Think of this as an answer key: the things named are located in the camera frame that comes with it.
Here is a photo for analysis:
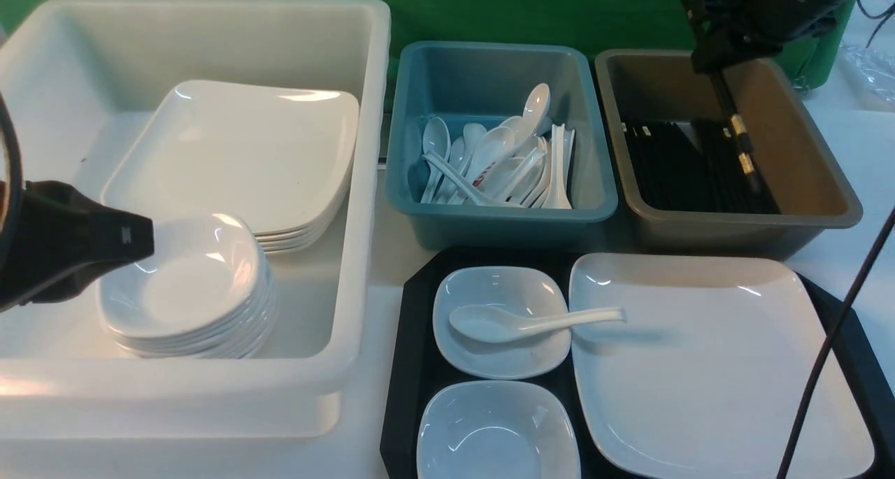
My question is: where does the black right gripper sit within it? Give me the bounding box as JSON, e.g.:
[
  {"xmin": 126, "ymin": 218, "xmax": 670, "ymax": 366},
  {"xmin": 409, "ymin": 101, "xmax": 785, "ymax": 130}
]
[{"xmin": 680, "ymin": 0, "xmax": 840, "ymax": 74}]

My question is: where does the white bowl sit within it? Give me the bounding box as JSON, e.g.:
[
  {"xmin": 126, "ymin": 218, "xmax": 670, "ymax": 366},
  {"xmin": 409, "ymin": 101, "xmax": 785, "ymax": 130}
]
[
  {"xmin": 416, "ymin": 380, "xmax": 582, "ymax": 478},
  {"xmin": 432, "ymin": 266, "xmax": 572, "ymax": 380}
]

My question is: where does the large white square plate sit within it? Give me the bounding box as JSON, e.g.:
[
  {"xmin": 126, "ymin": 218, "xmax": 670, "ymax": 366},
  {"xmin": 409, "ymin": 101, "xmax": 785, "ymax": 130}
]
[{"xmin": 568, "ymin": 252, "xmax": 875, "ymax": 479}]

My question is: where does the white ceramic spoon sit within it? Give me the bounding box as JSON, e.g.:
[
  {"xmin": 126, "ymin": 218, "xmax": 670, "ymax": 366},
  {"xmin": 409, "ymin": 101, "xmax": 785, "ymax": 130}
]
[{"xmin": 450, "ymin": 305, "xmax": 626, "ymax": 344}]

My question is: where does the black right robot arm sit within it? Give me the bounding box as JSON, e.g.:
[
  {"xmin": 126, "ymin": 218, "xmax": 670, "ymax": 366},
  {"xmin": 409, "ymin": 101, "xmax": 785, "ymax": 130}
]
[{"xmin": 680, "ymin": 0, "xmax": 847, "ymax": 74}]

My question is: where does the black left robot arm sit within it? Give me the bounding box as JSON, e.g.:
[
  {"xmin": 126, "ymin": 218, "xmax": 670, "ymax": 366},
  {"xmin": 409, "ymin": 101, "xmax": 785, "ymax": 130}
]
[{"xmin": 1, "ymin": 104, "xmax": 155, "ymax": 311}]

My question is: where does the green backdrop cloth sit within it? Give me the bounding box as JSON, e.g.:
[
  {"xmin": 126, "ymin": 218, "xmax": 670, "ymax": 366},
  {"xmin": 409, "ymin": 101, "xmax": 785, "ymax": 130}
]
[{"xmin": 0, "ymin": 0, "xmax": 864, "ymax": 92}]

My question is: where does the clear plastic wrap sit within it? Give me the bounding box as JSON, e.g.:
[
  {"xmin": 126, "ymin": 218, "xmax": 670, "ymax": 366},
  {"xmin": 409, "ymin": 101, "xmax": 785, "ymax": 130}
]
[{"xmin": 838, "ymin": 43, "xmax": 894, "ymax": 112}]

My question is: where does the brown plastic bin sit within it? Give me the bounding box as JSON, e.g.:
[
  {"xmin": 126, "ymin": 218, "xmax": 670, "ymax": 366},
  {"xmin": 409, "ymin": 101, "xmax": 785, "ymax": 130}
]
[{"xmin": 594, "ymin": 50, "xmax": 863, "ymax": 260}]

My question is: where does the pile of black chopsticks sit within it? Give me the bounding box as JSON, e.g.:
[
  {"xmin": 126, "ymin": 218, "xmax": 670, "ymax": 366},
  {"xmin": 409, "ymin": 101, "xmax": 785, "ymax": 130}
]
[{"xmin": 622, "ymin": 119, "xmax": 781, "ymax": 215}]

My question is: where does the pile of white spoons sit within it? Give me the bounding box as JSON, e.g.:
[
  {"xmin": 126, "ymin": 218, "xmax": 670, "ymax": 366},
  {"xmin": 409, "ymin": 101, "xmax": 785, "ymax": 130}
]
[{"xmin": 408, "ymin": 83, "xmax": 578, "ymax": 209}]

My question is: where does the teal plastic bin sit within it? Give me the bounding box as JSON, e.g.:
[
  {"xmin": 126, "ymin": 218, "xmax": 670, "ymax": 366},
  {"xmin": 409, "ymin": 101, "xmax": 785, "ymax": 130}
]
[{"xmin": 385, "ymin": 41, "xmax": 618, "ymax": 252}]

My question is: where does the black serving tray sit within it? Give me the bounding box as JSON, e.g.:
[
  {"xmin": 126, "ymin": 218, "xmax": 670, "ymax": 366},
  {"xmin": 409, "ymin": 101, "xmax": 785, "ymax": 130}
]
[{"xmin": 380, "ymin": 248, "xmax": 894, "ymax": 478}]

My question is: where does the stack of white square plates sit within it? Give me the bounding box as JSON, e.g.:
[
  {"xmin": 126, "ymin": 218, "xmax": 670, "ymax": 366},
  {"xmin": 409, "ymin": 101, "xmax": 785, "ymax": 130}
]
[{"xmin": 100, "ymin": 80, "xmax": 360, "ymax": 253}]

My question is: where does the stack of white bowls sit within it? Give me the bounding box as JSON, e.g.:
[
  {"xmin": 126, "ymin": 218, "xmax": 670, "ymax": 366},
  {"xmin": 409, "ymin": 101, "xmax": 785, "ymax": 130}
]
[{"xmin": 98, "ymin": 213, "xmax": 280, "ymax": 360}]

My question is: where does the large white plastic tub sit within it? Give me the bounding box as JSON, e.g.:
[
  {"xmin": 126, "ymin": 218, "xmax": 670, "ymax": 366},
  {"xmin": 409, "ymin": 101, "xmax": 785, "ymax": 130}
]
[{"xmin": 2, "ymin": 0, "xmax": 391, "ymax": 440}]

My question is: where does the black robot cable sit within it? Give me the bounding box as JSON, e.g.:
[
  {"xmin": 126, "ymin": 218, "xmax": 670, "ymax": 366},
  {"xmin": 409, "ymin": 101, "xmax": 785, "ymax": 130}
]
[{"xmin": 776, "ymin": 206, "xmax": 895, "ymax": 479}]

